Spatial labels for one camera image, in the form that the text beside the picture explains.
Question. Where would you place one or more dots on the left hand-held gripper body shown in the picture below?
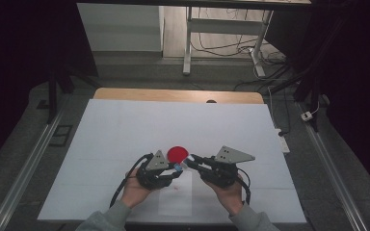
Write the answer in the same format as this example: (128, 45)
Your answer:
(154, 176)

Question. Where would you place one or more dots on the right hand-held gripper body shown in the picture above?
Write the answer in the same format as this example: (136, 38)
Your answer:
(220, 173)

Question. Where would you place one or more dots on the blue stamp cap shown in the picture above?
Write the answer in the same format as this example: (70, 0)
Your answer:
(177, 166)

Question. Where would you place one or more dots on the round red ink pad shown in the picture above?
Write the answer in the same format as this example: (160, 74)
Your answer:
(177, 154)

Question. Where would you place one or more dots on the white paper sheet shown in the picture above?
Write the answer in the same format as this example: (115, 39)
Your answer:
(176, 202)

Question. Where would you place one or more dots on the person's left hand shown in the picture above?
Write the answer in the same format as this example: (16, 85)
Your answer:
(135, 194)

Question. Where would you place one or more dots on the person's right hand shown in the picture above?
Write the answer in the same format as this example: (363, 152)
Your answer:
(229, 199)

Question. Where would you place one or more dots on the large white table cover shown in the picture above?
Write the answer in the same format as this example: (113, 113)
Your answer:
(160, 128)

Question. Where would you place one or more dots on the white power strip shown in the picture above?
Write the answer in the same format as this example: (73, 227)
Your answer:
(283, 142)

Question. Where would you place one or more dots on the wooden table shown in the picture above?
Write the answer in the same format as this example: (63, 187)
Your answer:
(173, 95)

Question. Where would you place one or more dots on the dark floor socket plate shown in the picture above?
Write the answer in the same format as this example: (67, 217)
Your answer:
(61, 135)

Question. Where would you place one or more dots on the small white adapter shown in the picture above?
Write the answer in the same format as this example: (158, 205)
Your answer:
(306, 116)

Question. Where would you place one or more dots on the black metal stand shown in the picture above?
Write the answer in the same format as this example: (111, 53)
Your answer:
(52, 102)

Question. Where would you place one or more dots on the white cabinet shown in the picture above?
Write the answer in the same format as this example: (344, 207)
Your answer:
(118, 27)

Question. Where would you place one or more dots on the dark curtain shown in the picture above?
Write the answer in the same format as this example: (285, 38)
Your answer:
(359, 80)
(16, 64)

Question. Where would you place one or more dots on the aluminium floor rail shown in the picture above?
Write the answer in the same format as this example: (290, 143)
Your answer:
(330, 173)
(22, 179)

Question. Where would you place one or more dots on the white desk frame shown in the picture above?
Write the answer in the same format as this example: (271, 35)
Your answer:
(224, 26)

